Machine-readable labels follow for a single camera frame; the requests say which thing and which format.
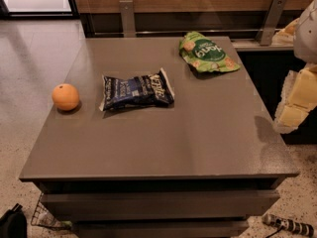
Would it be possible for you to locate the orange fruit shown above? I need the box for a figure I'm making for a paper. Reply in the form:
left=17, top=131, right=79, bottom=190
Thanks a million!
left=52, top=83, right=79, bottom=111

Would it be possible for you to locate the left metal bracket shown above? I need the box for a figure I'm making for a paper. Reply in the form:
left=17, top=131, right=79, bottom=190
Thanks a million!
left=119, top=0, right=136, bottom=38

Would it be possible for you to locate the black bag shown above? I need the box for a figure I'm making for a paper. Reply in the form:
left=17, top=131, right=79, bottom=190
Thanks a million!
left=0, top=203, right=27, bottom=238

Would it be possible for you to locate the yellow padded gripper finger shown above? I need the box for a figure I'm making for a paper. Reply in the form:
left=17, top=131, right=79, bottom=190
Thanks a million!
left=273, top=63, right=317, bottom=134
left=272, top=19, right=299, bottom=45

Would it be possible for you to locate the metal bracket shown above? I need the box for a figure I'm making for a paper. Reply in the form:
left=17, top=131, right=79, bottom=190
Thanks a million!
left=256, top=0, right=287, bottom=46
left=119, top=0, right=136, bottom=38

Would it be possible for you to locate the metal rail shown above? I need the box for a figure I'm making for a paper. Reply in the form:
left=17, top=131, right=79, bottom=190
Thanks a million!
left=93, top=28, right=285, bottom=37

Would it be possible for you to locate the blue chip bag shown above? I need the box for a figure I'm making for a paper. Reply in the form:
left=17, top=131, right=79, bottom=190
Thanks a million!
left=99, top=68, right=174, bottom=111

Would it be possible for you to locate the wire basket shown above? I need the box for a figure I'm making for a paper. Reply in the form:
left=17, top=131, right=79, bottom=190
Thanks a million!
left=31, top=193, right=72, bottom=231

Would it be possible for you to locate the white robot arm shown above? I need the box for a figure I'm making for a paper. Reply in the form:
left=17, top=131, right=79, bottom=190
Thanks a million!
left=273, top=0, right=317, bottom=134

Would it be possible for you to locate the right metal bracket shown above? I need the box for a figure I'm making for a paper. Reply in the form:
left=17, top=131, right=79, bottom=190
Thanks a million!
left=256, top=0, right=287, bottom=46

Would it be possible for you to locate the green snack bag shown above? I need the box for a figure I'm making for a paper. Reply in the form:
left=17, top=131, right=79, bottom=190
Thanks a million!
left=179, top=32, right=240, bottom=73

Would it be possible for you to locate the black white checkered handle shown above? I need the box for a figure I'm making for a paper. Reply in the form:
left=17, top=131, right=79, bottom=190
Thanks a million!
left=262, top=214, right=315, bottom=238

